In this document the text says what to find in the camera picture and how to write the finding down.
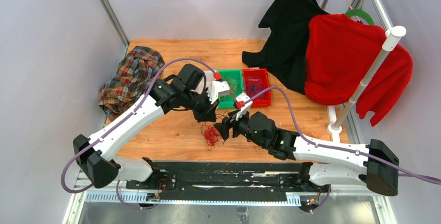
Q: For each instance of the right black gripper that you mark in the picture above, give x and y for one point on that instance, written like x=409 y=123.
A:
x=223 y=127

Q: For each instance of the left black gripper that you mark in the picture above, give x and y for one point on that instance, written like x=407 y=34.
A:
x=209 y=113

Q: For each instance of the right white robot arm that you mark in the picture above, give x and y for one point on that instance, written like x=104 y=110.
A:
x=324 y=163

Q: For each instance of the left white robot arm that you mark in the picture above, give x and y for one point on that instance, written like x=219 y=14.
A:
x=96 y=155

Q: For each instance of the white plastic bin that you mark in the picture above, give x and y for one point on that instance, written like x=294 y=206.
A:
x=205 y=82

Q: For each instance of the green plastic bin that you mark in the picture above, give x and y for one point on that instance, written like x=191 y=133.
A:
x=234 y=78

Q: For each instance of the red plastic bin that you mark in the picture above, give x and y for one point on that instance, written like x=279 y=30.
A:
x=255 y=80

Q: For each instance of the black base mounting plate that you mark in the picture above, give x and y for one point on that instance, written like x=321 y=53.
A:
x=286 y=176

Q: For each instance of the plaid flannel shirt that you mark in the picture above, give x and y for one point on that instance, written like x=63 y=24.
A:
x=133 y=76

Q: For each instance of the black t-shirt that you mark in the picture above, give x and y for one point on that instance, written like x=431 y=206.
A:
x=284 y=53

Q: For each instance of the red t-shirt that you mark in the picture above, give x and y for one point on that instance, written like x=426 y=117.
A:
x=339 y=53

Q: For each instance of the green hanger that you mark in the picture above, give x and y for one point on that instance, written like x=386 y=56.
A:
x=360 y=13

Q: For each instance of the white clothes rack pole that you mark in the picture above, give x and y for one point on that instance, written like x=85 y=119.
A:
x=393 y=36

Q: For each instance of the metal rack top bar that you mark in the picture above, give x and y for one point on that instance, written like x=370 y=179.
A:
x=382 y=14

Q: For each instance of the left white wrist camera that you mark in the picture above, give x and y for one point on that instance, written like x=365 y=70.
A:
x=217 y=89

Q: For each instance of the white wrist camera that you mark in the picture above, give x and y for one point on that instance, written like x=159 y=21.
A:
x=217 y=89
x=242 y=103

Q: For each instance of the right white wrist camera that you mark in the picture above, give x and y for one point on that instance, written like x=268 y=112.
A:
x=242 y=103

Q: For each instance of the slotted aluminium rail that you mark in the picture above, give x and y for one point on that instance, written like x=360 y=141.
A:
x=238 y=195

